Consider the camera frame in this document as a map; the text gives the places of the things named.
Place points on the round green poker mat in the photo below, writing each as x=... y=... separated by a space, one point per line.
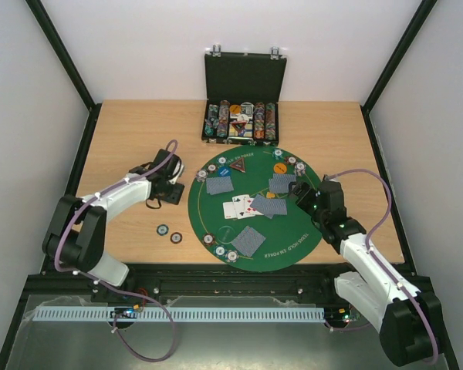
x=262 y=244

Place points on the white dealer button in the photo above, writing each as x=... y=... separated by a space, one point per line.
x=244 y=118

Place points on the face down card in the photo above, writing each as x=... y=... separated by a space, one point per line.
x=279 y=185

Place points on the orange big blind button on mat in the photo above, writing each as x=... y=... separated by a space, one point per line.
x=280 y=168

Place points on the orange big blind button in case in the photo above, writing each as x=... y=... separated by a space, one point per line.
x=235 y=109

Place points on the blue patterned card deck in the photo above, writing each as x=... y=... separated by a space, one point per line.
x=269 y=207

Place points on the clear glass dealer puck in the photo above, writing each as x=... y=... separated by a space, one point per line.
x=226 y=234

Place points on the triangular all in button in case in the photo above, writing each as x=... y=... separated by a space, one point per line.
x=236 y=127

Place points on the single blue patterned card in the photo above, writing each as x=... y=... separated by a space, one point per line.
x=208 y=185

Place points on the face up club card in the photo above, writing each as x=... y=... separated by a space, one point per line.
x=239 y=205

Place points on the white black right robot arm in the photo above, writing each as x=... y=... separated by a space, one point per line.
x=409 y=321

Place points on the blue small blind button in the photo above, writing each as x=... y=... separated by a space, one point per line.
x=224 y=171

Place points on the chip row in case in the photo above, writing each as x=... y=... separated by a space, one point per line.
x=211 y=121
x=259 y=121
x=270 y=131
x=223 y=115

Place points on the leftmost chip row in case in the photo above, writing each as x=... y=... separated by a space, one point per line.
x=211 y=121

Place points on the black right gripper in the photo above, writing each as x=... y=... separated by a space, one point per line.
x=305 y=193

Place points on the teal poker chip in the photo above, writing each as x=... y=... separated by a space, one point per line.
x=162 y=229

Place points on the face down card mat bottom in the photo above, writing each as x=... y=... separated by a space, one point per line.
x=244 y=242

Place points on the face up red card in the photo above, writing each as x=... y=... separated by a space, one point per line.
x=249 y=209

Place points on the triangular all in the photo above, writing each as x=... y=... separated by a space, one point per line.
x=236 y=127
x=238 y=165

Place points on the grey chips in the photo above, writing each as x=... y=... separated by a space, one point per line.
x=300 y=169
x=201 y=176

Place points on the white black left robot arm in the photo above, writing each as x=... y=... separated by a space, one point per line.
x=75 y=238

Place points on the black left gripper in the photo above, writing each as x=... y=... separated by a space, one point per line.
x=174 y=198

